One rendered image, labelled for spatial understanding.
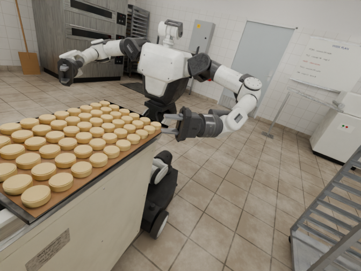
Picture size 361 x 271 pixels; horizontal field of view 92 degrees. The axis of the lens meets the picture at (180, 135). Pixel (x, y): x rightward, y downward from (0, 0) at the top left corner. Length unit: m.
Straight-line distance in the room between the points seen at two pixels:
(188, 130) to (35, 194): 0.43
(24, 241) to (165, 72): 0.82
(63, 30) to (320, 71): 5.06
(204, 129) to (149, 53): 0.56
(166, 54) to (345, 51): 4.21
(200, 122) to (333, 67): 4.35
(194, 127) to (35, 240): 0.51
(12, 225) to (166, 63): 0.81
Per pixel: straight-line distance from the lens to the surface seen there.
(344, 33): 4.88
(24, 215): 0.50
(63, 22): 4.24
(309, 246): 1.88
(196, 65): 0.95
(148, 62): 1.02
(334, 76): 4.83
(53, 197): 0.52
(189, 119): 0.58
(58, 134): 0.71
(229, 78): 0.91
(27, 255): 0.61
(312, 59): 4.78
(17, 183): 0.54
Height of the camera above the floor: 1.28
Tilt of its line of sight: 27 degrees down
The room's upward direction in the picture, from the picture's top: 15 degrees clockwise
